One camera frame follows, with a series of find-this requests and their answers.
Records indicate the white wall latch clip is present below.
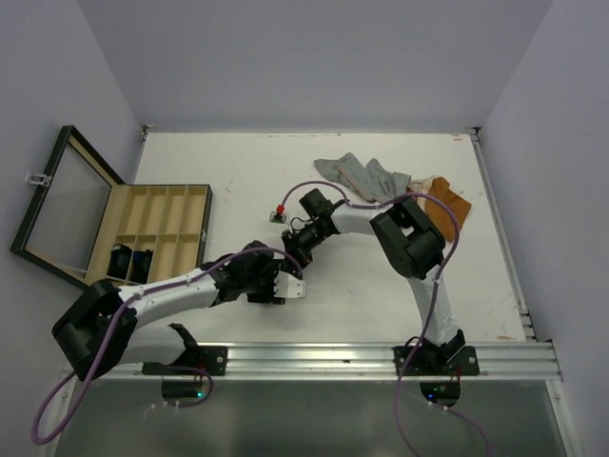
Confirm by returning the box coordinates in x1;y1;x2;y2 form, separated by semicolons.
26;173;52;188

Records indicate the glass box lid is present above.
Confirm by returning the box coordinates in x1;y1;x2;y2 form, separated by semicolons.
10;125;125;289

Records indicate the rolled black underwear in box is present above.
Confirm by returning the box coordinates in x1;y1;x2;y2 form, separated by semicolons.
108;244;132;280

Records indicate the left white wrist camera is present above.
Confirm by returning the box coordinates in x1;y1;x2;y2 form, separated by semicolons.
273;271;306;299

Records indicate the wooden compartment organizer box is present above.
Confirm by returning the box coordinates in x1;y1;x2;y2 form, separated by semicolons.
86;184;213;286

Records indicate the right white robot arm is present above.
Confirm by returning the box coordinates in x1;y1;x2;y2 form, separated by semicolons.
282;189;465;374

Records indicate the purple cable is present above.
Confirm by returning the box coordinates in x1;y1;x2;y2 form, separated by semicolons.
281;180;491;457
30;247;305;447

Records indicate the orange underwear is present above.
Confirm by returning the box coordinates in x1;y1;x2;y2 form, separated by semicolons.
407;176;471;243

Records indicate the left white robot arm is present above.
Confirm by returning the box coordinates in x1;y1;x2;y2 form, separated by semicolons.
51;241;303;382

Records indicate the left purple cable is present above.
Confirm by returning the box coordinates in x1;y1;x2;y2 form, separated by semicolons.
30;247;305;447

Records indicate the grey striped underwear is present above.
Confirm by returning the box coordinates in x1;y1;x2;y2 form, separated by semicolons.
313;152;411;203

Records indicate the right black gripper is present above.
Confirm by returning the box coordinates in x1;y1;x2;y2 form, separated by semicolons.
282;223;330;278

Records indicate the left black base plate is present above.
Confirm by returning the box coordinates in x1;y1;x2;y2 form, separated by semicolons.
142;346;228;376

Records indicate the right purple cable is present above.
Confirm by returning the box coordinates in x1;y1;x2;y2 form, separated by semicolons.
281;180;491;457

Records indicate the aluminium mounting rail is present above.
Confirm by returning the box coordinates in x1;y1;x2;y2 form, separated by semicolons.
61;341;558;382

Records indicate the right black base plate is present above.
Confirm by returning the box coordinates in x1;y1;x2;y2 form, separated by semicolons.
392;330;481;376

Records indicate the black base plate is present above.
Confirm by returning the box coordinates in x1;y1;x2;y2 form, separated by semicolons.
142;346;228;376
392;330;481;376

